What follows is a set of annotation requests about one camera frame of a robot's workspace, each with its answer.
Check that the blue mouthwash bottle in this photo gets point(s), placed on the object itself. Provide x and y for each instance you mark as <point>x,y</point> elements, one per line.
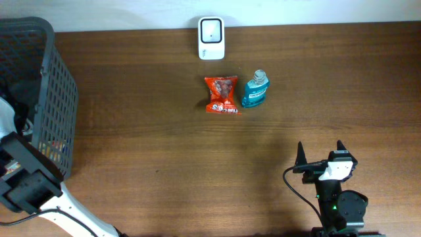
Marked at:
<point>255,90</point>

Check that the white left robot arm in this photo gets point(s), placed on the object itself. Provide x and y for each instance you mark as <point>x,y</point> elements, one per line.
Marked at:
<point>32,183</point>

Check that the red snack bag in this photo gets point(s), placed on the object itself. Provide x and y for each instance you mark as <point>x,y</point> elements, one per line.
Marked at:
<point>222,95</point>

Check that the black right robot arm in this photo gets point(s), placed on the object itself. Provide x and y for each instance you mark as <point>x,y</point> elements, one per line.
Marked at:
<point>341,212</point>

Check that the white black barcode scanner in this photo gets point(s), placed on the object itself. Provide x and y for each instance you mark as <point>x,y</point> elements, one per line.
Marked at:
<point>211,38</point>

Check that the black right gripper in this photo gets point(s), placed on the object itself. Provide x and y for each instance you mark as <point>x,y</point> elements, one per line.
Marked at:
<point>313,167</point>

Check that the grey plastic mesh basket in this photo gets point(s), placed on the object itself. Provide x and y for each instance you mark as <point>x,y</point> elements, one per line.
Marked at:
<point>35,74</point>

